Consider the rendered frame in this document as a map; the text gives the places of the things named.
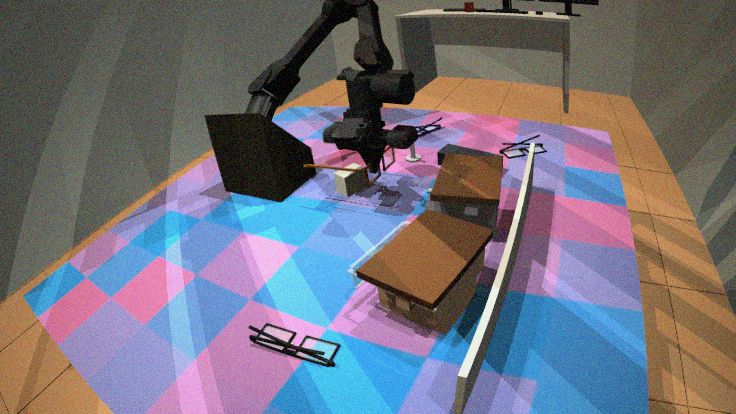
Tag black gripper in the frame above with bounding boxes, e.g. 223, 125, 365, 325
322, 101, 418, 174

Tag black-framed glasses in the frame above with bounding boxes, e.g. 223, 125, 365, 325
248, 323, 340, 367

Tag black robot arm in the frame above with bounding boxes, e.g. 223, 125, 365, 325
245, 0, 415, 151

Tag beige cube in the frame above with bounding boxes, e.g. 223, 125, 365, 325
333, 163, 367, 197

